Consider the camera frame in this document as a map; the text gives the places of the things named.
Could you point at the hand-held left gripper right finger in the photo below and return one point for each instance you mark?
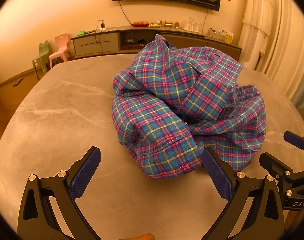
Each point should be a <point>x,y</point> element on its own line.
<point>217,172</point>

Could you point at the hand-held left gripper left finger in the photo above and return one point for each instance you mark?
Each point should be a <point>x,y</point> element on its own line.
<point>88,172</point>

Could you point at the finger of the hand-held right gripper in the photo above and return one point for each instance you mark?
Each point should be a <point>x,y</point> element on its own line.
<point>295,140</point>
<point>274,162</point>

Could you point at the blue pink plaid shirt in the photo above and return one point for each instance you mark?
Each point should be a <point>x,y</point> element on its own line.
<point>172,100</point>

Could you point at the person's left hand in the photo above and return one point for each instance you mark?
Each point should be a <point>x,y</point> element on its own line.
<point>139,237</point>

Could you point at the dark flat thing on floor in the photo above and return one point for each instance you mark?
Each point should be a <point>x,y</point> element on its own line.
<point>18,81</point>

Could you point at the yellow carton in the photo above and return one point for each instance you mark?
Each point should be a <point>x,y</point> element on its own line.
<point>229,38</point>

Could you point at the green plastic child chair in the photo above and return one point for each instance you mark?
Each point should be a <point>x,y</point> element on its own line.
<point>41,60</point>

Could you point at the pink plastic child chair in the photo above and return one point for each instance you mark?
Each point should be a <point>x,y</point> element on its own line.
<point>60,51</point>

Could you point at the white lace curtain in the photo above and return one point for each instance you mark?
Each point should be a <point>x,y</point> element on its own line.
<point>257,17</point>

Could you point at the grey television cabinet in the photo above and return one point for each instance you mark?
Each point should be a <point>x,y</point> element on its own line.
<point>99,43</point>

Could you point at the white tray with small things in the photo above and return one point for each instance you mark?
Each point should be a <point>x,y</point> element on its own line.
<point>217,32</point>

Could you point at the small green box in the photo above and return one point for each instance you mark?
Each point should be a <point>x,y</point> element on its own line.
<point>81,32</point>

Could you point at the clear glass cup set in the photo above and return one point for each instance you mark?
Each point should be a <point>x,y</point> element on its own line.
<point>192,25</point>

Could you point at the gold jar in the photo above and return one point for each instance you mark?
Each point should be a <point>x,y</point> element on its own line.
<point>169,24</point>

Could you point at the plate of fruit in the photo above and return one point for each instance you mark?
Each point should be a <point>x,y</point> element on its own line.
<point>140,24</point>

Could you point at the gold box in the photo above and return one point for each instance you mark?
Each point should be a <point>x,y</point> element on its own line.
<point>155,25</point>

